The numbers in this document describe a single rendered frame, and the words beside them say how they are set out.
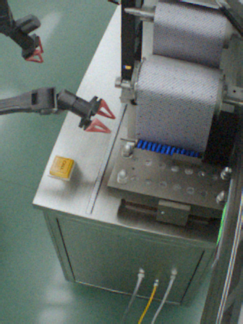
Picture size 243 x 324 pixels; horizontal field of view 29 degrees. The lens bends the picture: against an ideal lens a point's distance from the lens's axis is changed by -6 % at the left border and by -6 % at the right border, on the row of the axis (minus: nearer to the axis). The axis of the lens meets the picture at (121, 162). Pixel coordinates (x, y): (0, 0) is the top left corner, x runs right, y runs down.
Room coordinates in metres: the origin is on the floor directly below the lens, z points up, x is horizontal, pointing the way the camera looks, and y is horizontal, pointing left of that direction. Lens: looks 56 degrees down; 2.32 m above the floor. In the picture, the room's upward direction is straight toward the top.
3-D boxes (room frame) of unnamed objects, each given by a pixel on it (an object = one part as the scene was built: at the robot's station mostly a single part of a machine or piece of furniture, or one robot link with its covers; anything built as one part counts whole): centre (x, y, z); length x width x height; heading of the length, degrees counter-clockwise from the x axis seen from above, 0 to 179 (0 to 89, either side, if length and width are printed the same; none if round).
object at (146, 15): (1.26, -0.10, 1.33); 0.06 x 0.06 x 0.06; 76
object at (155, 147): (0.90, -0.16, 1.03); 0.21 x 0.04 x 0.03; 76
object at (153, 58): (1.10, -0.21, 1.17); 0.26 x 0.12 x 0.12; 76
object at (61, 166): (0.92, 0.21, 0.91); 0.07 x 0.07 x 0.02; 76
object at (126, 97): (1.06, -0.03, 1.05); 0.06 x 0.05 x 0.31; 76
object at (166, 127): (0.93, -0.16, 1.11); 0.23 x 0.01 x 0.18; 76
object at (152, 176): (0.80, -0.17, 1.00); 0.40 x 0.16 x 0.06; 76
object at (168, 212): (0.71, -0.16, 0.96); 0.10 x 0.03 x 0.11; 76
